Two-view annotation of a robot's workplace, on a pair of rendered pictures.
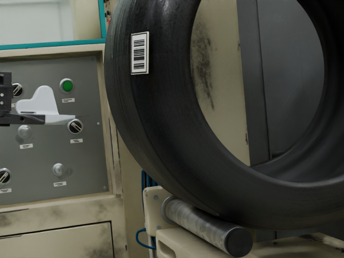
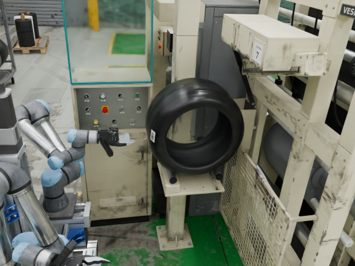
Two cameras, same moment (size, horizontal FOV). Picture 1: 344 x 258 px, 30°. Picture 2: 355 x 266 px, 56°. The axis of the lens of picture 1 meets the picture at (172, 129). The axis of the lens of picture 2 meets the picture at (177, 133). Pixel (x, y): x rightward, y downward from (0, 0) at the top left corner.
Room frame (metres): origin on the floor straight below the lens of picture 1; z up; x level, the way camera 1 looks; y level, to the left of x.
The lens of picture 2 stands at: (-0.63, -0.20, 2.06)
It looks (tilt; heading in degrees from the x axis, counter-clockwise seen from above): 28 degrees down; 4
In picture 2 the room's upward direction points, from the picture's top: 3 degrees clockwise
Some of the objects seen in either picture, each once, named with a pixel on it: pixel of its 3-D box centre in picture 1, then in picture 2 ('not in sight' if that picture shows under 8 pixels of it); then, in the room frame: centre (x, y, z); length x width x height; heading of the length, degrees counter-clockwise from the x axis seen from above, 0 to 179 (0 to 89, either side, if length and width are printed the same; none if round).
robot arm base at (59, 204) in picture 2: not in sight; (54, 197); (0.86, 0.60, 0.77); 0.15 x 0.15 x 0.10
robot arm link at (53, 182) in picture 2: not in sight; (53, 181); (0.87, 0.60, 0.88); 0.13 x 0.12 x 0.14; 152
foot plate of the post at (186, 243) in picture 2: not in sight; (174, 235); (1.40, -0.08, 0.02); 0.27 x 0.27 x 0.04; 16
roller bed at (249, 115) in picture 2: not in sight; (237, 123); (1.48, -0.48, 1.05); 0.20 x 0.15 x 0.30; 16
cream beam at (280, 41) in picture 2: not in sight; (262, 38); (1.12, -0.49, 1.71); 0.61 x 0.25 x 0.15; 16
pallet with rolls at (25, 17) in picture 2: not in sight; (26, 30); (6.87, 3.86, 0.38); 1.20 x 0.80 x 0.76; 20
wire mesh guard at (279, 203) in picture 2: not in sight; (246, 212); (1.03, -0.55, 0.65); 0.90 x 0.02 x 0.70; 16
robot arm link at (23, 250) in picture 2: not in sight; (29, 255); (0.21, 0.39, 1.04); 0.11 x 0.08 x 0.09; 76
